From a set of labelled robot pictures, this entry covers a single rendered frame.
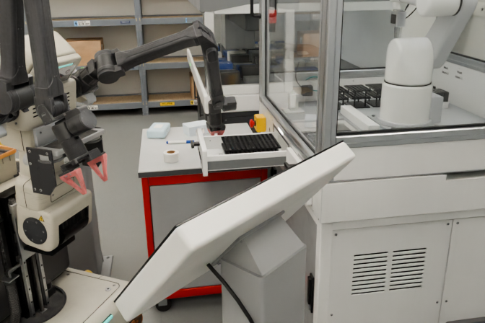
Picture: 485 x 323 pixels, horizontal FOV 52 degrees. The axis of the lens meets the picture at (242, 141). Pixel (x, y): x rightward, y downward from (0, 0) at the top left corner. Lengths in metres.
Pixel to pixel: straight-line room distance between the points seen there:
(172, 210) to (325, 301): 0.83
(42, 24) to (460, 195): 1.38
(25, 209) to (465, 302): 1.60
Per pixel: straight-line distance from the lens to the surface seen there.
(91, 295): 2.27
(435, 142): 1.67
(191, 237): 0.78
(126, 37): 6.17
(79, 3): 6.19
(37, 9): 1.40
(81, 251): 2.74
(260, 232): 1.01
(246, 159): 1.92
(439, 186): 1.73
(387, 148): 1.60
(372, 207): 1.66
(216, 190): 2.23
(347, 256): 1.73
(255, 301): 1.01
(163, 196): 2.22
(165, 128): 2.58
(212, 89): 2.10
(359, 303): 1.86
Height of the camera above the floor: 1.57
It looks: 19 degrees down
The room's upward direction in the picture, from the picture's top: 1 degrees counter-clockwise
